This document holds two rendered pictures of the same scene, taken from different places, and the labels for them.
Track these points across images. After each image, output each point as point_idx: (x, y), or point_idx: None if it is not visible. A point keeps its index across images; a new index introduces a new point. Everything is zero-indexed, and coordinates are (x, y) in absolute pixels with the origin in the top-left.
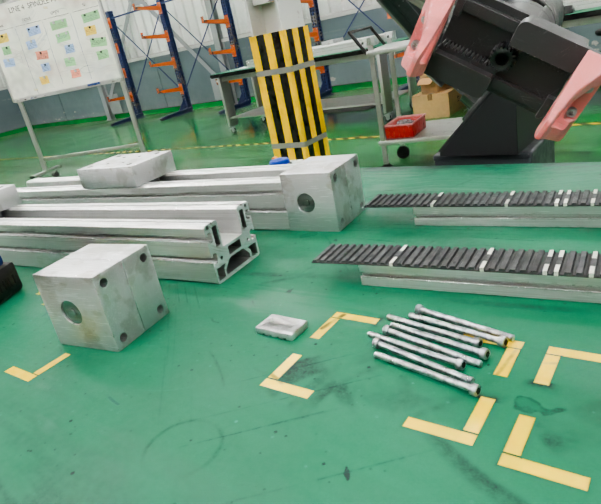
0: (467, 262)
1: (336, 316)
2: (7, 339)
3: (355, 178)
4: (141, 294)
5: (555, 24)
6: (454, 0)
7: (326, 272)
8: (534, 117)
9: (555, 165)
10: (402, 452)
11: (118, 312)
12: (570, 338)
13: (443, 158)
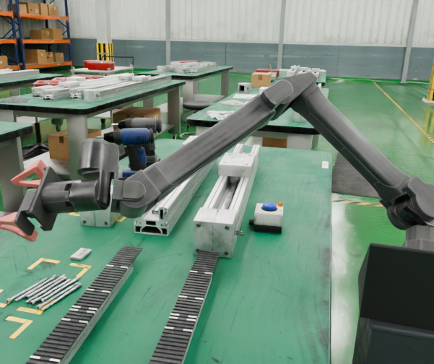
0: (95, 285)
1: (87, 266)
2: None
3: (224, 235)
4: (98, 212)
5: (36, 197)
6: (34, 168)
7: (136, 258)
8: (423, 308)
9: (320, 336)
10: None
11: (85, 212)
12: (37, 326)
13: None
